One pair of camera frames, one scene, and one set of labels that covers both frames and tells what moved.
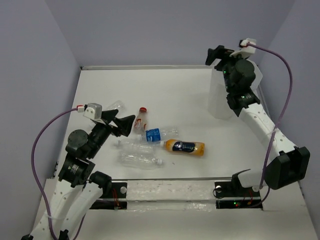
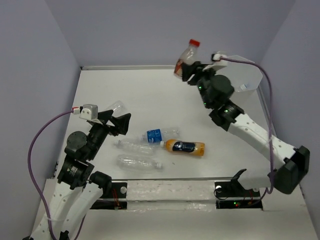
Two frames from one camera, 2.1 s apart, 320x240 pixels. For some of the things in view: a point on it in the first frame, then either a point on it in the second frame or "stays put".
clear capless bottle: [118, 105] stays put
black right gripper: [220, 50] -> [189, 70]
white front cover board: [183, 208] stays put
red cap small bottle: [140, 122] -> [189, 56]
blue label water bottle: [157, 135] stays put
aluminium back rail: [146, 67] stays put
